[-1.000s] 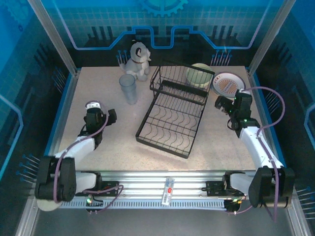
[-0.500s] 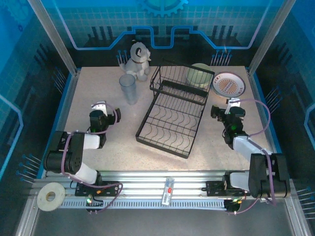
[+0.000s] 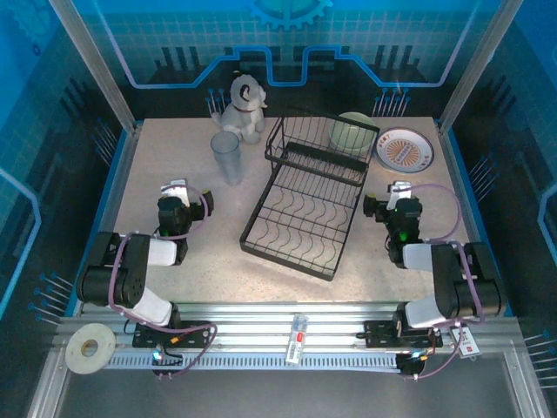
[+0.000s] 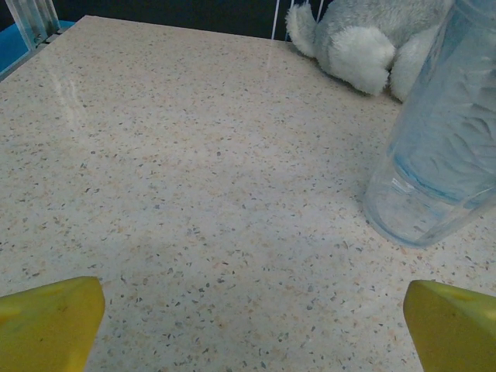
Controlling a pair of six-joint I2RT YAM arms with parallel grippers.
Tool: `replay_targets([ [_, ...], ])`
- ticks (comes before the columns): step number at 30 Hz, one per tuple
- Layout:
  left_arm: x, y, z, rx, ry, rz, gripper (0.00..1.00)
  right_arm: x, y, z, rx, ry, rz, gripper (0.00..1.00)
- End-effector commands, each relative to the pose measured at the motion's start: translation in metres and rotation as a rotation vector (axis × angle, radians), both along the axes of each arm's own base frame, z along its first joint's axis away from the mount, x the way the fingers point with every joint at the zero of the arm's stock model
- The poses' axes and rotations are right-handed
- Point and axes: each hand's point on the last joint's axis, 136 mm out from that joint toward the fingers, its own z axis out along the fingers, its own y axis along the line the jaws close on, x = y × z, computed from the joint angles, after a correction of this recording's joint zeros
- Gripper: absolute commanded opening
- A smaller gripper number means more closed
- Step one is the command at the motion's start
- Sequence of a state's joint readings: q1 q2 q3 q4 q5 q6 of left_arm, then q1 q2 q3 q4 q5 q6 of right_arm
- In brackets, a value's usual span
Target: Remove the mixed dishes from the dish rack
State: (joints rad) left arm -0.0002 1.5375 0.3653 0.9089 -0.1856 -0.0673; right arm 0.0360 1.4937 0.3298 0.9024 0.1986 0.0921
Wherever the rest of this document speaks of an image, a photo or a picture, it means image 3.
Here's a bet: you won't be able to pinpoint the tall clear plastic cup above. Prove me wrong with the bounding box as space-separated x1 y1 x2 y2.
211 131 244 187

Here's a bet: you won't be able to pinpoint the white plate orange sunburst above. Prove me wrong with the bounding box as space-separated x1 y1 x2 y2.
374 127 435 171

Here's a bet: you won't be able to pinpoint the pale green bowl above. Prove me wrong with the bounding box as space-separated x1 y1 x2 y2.
328 111 380 154

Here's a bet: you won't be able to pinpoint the black wire dish rack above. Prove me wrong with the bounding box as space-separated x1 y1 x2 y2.
238 113 380 283

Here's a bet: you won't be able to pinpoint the grey plush dog toy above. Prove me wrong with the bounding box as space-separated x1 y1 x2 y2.
211 74 267 145

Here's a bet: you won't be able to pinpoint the white number card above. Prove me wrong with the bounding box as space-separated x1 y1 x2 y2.
450 322 482 361

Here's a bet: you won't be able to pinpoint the clear label tag red mark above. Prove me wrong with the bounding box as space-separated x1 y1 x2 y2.
285 313 311 366

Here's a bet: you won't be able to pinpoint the black controller board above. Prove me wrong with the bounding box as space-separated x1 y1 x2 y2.
150 343 184 381
396 351 430 381

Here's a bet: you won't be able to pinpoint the white tape roll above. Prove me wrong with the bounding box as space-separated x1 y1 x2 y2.
64 322 117 375

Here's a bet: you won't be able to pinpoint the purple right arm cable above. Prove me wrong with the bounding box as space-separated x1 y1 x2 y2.
402 182 487 381

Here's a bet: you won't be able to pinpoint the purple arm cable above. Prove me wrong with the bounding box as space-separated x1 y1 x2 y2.
108 185 218 380
402 182 487 381

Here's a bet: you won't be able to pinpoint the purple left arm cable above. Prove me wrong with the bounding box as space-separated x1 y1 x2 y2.
108 185 218 380

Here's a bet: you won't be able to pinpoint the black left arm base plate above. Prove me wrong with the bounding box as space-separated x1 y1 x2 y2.
132 320 213 349

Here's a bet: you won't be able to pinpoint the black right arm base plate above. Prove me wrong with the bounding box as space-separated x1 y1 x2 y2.
363 320 444 349

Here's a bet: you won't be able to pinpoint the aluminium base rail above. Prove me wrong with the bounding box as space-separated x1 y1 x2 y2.
56 302 523 372

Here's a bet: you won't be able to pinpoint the grey slotted cable duct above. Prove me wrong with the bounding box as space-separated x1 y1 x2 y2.
106 353 401 372

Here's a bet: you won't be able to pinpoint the aluminium enclosure post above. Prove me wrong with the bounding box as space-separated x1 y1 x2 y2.
437 0 526 131
46 0 137 134

